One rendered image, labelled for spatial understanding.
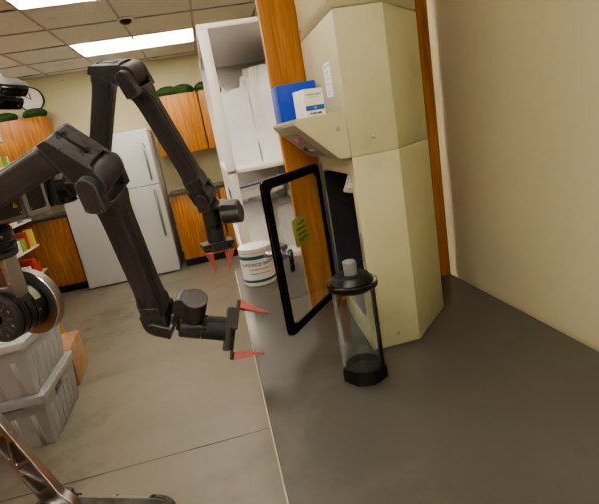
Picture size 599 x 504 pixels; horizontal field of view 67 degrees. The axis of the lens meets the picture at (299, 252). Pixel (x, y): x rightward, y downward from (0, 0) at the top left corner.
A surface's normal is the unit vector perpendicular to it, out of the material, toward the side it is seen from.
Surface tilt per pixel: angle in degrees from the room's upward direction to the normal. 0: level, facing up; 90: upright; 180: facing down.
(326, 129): 90
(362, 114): 90
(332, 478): 0
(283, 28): 90
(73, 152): 54
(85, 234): 90
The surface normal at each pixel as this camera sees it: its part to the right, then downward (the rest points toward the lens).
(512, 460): -0.17, -0.95
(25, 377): 0.21, 0.31
